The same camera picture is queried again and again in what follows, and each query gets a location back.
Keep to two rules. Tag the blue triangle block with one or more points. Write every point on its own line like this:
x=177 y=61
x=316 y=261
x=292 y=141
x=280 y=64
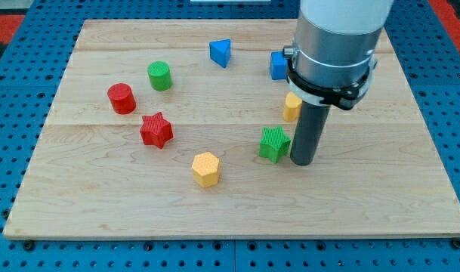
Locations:
x=220 y=52

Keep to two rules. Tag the yellow hexagon block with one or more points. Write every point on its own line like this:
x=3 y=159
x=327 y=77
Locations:
x=206 y=169

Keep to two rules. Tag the red cylinder block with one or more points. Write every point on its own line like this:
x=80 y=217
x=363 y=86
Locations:
x=121 y=98

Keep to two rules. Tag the light wooden board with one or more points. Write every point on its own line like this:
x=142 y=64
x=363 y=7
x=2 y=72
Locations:
x=376 y=173

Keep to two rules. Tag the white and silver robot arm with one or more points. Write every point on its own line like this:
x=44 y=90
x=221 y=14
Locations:
x=330 y=60

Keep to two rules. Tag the yellow cylinder block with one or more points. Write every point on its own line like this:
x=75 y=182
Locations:
x=292 y=107

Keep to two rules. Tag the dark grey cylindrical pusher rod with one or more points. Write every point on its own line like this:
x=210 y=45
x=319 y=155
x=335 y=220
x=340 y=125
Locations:
x=308 y=131

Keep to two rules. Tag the green cylinder block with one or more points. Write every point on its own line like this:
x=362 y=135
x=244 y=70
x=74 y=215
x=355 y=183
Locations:
x=159 y=75

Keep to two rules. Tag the red star block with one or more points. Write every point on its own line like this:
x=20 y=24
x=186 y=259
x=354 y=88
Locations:
x=156 y=130

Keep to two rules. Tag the green star block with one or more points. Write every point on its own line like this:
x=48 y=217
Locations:
x=274 y=143

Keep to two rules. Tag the blue cube block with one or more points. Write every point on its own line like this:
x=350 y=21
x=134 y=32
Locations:
x=277 y=66

